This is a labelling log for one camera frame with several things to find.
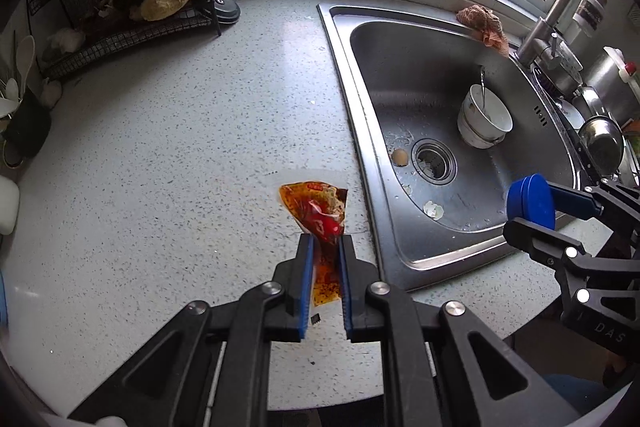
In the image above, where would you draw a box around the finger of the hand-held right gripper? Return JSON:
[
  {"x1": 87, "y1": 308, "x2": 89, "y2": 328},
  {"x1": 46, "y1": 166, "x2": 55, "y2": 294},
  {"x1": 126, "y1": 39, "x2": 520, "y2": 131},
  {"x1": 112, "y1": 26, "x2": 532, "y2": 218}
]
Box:
[
  {"x1": 502, "y1": 216, "x2": 640, "y2": 323},
  {"x1": 547, "y1": 179, "x2": 640, "y2": 253}
]

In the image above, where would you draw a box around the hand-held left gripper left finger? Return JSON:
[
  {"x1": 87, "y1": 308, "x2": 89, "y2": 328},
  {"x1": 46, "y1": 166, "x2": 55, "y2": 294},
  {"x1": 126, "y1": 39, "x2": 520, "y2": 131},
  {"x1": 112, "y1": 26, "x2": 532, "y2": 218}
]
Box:
[{"x1": 67, "y1": 234, "x2": 317, "y2": 427}]

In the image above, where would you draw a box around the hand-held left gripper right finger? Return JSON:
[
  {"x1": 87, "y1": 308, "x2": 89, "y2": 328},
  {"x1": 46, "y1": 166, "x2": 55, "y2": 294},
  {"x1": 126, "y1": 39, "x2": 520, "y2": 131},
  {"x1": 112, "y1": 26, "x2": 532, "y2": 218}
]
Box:
[{"x1": 337, "y1": 237, "x2": 582, "y2": 427}]

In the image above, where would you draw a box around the blue bottle cap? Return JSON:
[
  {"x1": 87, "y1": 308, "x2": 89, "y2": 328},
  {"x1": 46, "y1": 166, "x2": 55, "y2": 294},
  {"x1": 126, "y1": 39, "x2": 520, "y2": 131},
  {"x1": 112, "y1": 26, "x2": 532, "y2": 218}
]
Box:
[{"x1": 506, "y1": 174, "x2": 557, "y2": 231}]

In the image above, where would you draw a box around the red chili sauce packet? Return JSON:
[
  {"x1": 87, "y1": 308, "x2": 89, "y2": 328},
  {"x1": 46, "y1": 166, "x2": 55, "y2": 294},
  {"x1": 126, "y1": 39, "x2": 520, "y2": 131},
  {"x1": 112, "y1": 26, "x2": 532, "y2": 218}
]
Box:
[{"x1": 279, "y1": 180, "x2": 350, "y2": 308}]

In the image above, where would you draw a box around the person's right hand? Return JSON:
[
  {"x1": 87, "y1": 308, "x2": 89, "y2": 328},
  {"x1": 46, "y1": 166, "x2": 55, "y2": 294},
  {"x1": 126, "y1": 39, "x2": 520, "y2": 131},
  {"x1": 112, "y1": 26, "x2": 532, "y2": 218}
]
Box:
[{"x1": 601, "y1": 347, "x2": 632, "y2": 389}]

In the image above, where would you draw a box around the tilted steel pan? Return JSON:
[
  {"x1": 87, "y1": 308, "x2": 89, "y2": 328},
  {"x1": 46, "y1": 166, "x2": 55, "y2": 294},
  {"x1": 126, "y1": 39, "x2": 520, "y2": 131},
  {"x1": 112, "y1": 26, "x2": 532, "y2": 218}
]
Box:
[{"x1": 579, "y1": 116, "x2": 625, "y2": 178}]

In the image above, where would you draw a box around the person's blue jeans leg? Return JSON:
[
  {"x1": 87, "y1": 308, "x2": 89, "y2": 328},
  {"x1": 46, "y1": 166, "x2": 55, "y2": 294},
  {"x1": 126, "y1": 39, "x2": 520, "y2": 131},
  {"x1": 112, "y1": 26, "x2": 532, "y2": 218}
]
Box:
[{"x1": 542, "y1": 372, "x2": 617, "y2": 419}]

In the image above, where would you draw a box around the white ceramic bowl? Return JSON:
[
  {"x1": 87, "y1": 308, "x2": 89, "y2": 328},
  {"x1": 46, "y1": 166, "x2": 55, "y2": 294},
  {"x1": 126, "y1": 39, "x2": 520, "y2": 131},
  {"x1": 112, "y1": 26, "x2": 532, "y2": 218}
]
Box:
[
  {"x1": 457, "y1": 107, "x2": 506, "y2": 150},
  {"x1": 462, "y1": 84, "x2": 514, "y2": 136}
]

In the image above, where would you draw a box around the large stainless steel pot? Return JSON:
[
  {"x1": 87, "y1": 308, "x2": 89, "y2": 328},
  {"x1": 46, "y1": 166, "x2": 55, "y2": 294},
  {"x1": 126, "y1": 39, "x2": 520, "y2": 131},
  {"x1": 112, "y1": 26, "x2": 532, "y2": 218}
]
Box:
[{"x1": 582, "y1": 47, "x2": 640, "y2": 124}]

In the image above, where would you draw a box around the sink drain strainer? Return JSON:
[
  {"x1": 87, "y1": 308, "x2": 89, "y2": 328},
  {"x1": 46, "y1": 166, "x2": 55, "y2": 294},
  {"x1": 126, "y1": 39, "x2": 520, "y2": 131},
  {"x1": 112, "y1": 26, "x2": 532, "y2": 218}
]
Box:
[{"x1": 412, "y1": 138, "x2": 458, "y2": 186}]

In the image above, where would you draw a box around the white faucet filter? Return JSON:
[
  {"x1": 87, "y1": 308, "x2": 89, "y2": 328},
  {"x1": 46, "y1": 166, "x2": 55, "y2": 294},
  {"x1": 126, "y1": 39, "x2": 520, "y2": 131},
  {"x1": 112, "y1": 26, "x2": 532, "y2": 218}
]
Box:
[{"x1": 572, "y1": 0, "x2": 612, "y2": 34}]

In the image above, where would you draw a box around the orange dish rag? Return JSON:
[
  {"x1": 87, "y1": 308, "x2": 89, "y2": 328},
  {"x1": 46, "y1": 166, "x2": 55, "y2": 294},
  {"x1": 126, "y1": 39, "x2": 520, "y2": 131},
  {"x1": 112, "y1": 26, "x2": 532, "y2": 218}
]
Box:
[{"x1": 456, "y1": 5, "x2": 510, "y2": 56}]

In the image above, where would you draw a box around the stainless steel sink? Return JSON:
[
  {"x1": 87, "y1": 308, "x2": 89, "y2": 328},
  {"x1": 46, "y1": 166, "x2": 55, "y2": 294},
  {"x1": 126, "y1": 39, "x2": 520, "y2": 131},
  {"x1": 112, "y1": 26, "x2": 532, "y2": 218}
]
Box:
[{"x1": 317, "y1": 4, "x2": 592, "y2": 293}]

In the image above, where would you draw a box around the steel kitchen faucet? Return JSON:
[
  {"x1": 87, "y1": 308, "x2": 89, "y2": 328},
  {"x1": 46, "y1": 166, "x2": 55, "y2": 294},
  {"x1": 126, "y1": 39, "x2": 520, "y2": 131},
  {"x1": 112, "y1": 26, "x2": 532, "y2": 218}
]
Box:
[{"x1": 515, "y1": 0, "x2": 614, "y2": 68}]

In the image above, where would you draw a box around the black round lid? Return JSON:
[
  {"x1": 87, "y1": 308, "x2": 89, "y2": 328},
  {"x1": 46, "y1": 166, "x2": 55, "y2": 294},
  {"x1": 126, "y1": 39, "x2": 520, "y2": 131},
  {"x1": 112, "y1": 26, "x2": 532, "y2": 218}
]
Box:
[{"x1": 202, "y1": 0, "x2": 242, "y2": 26}]

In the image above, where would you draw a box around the blue container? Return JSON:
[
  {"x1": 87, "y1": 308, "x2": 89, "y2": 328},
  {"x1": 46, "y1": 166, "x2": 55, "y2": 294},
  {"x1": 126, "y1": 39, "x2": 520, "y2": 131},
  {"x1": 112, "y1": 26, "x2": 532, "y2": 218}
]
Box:
[{"x1": 0, "y1": 269, "x2": 9, "y2": 333}]

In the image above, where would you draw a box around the white mug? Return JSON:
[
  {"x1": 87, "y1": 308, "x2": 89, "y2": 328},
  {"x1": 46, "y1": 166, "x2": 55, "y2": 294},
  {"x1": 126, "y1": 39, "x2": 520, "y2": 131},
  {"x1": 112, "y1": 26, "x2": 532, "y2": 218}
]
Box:
[{"x1": 0, "y1": 177, "x2": 21, "y2": 236}]

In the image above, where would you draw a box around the garlic bulb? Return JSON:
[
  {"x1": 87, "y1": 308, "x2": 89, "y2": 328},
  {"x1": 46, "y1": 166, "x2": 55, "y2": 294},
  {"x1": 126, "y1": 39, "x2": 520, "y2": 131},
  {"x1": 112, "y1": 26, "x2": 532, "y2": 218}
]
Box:
[
  {"x1": 47, "y1": 27, "x2": 86, "y2": 53},
  {"x1": 40, "y1": 79, "x2": 64, "y2": 108}
]

